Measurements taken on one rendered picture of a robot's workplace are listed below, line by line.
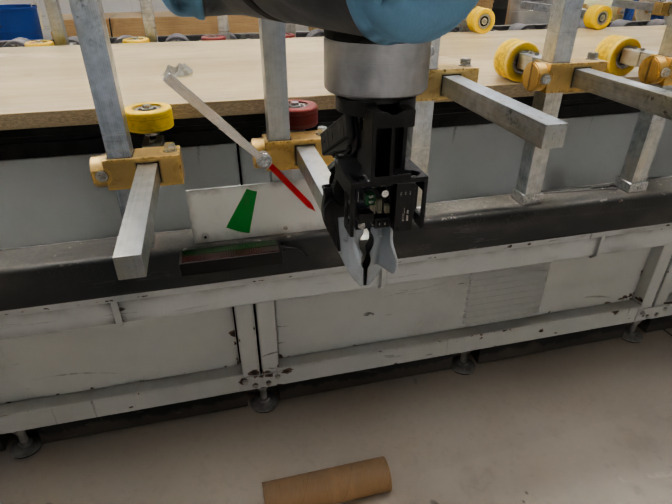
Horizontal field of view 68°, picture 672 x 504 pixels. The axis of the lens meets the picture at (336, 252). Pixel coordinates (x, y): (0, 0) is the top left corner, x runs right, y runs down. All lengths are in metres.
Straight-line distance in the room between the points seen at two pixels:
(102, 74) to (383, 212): 0.50
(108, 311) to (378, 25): 0.87
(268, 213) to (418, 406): 0.86
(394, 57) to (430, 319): 1.14
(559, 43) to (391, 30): 0.79
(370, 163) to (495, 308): 1.18
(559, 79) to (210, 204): 0.65
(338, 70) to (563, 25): 0.62
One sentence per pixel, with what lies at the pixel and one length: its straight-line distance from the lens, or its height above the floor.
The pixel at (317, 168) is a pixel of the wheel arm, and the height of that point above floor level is 0.86.
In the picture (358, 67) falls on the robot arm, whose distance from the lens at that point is 0.41.
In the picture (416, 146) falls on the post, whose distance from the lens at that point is 0.91.
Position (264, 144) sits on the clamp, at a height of 0.87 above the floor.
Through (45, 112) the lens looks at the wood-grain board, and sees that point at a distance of 1.02.
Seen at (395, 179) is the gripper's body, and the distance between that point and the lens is 0.44.
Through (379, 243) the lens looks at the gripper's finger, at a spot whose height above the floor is 0.87.
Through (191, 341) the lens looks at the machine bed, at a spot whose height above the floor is 0.28.
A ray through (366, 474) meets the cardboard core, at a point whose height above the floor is 0.08.
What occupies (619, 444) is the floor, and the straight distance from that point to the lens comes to 1.63.
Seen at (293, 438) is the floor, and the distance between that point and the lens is 1.45.
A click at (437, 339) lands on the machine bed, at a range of 1.51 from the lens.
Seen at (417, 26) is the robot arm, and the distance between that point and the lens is 0.22.
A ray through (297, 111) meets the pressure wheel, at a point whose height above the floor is 0.91.
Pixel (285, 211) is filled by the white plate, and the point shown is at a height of 0.74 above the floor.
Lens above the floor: 1.13
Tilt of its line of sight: 31 degrees down
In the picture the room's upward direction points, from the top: straight up
